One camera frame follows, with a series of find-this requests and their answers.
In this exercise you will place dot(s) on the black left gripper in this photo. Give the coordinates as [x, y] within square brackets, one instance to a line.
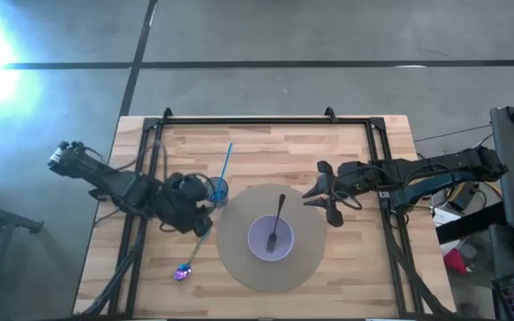
[179, 207]

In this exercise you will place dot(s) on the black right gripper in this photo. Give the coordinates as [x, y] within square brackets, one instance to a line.
[355, 178]

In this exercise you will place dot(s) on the blue faceted plastic cup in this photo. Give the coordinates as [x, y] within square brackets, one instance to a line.
[221, 198]

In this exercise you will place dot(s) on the lilac bowl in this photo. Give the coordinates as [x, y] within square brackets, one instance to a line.
[257, 232]

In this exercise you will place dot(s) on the black fork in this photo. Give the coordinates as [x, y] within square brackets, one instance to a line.
[271, 244]

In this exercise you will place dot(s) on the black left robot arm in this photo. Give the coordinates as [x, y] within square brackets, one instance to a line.
[114, 183]

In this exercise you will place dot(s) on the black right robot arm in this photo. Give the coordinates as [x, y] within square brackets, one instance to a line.
[440, 167]

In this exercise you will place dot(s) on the round grey placemat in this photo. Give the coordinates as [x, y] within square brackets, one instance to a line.
[234, 258]

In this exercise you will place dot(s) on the iridescent purple metal spoon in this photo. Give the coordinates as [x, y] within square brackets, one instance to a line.
[182, 272]

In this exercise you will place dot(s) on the white box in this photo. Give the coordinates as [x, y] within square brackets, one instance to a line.
[444, 216]

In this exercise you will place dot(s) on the black power device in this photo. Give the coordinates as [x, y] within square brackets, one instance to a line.
[462, 198]

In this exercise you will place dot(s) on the red object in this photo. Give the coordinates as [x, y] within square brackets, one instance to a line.
[455, 260]

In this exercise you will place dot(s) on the black desk beam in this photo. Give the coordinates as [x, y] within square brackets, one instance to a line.
[471, 223]

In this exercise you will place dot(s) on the black metal rig frame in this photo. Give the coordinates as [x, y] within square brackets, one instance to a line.
[266, 120]

